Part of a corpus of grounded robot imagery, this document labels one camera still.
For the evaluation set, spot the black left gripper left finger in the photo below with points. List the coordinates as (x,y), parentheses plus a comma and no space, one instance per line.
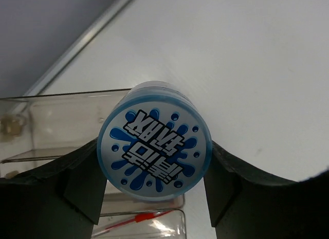
(60,199)

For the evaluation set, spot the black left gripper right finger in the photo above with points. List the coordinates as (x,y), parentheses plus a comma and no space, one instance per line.
(247,202)

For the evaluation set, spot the red pen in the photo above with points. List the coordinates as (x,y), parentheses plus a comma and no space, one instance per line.
(135,219)

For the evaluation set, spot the blue slime jar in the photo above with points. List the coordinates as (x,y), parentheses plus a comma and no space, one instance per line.
(154,145)

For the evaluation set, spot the clear brown three-compartment organizer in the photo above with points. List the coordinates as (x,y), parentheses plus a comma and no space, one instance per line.
(37,130)

